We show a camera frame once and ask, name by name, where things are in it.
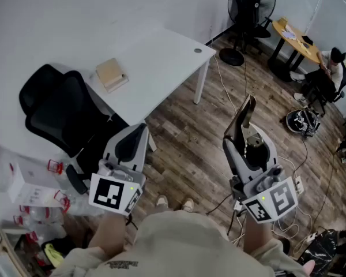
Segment thin black floor cable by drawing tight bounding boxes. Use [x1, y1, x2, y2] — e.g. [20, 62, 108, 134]
[242, 58, 250, 100]

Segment white power strip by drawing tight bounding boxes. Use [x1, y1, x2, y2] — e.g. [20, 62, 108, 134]
[293, 175, 305, 195]

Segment person's left forearm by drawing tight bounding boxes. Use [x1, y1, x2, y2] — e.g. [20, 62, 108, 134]
[87, 211, 128, 259]

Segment person's left shoe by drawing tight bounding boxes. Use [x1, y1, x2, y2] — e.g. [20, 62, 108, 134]
[156, 194, 169, 211]

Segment round wooden table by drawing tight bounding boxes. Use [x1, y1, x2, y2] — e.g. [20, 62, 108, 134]
[267, 18, 323, 83]

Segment long white floor cable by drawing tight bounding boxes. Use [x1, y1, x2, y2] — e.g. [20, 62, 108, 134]
[208, 38, 239, 115]

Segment white desk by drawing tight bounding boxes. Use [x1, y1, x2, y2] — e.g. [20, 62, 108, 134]
[82, 26, 217, 152]

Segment clear containers with red latches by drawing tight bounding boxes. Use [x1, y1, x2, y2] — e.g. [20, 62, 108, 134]
[0, 141, 73, 242]

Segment person's right forearm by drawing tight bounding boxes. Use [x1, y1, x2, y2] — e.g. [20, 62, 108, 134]
[243, 215, 275, 256]

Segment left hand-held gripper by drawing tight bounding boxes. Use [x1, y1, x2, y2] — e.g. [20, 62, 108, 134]
[88, 122, 150, 216]

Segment person's right shoe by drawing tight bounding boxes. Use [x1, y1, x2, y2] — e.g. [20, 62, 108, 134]
[182, 197, 195, 213]

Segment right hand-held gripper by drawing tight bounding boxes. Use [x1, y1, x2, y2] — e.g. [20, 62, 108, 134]
[222, 94, 299, 223]

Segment person's beige shirt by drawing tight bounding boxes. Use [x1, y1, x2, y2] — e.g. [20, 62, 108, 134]
[49, 208, 308, 277]

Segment black mesh office chair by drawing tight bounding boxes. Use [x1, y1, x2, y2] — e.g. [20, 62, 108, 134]
[18, 63, 127, 196]

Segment white cardboard box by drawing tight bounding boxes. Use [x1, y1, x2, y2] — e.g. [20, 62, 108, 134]
[6, 154, 62, 208]

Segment black standing fan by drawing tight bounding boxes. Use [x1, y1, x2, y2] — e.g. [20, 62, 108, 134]
[219, 0, 277, 67]

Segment black marbled bag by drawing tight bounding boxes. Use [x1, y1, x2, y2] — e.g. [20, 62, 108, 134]
[298, 229, 341, 274]

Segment yellow-green cloth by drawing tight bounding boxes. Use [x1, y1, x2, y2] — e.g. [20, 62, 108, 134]
[44, 242, 65, 267]

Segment person's shoe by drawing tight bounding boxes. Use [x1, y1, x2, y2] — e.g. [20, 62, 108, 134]
[182, 197, 195, 213]
[156, 194, 169, 211]

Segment white papers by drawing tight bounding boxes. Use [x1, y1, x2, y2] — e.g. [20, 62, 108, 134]
[281, 28, 298, 40]

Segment black high-back office chair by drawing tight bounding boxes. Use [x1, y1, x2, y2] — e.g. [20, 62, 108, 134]
[233, 0, 274, 56]

